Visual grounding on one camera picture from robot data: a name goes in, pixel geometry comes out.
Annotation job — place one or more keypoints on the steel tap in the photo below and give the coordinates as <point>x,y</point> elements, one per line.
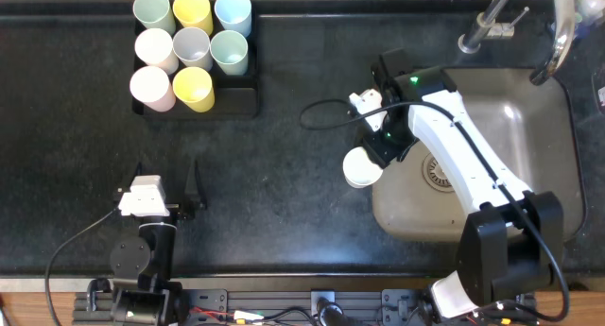
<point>472,35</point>

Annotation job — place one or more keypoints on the pink cup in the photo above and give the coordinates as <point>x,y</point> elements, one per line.
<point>150,84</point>

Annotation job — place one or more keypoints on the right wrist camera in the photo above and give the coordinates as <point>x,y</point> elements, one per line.
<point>366,101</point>

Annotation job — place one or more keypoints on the mounting rail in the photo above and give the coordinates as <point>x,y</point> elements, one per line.
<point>274,302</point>

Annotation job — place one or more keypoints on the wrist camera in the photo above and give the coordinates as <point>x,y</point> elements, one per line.
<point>144,196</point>
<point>366,101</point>

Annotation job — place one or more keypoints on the green cup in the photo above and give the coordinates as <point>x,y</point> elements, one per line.
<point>150,9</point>
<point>229,49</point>

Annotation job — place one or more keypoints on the white cup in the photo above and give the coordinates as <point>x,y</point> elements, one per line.
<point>153,46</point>
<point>359,174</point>

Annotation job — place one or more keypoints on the steel sink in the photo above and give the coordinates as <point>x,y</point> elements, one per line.
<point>543,127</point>

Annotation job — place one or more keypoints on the yellow cup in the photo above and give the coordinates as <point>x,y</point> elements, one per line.
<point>191,9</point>
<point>192,85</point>

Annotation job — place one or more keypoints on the grey cup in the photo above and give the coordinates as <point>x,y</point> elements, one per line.
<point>191,46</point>

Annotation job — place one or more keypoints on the blue soap bottle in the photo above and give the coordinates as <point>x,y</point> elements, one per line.
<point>591,7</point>

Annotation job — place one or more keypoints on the blue cup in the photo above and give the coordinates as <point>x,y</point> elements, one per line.
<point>232,11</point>

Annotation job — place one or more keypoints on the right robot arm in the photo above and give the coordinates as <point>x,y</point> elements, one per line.
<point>454,137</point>

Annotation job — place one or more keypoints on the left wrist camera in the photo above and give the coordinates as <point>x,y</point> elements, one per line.
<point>144,196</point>

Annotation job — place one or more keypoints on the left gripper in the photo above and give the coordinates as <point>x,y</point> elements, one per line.
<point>177,211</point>

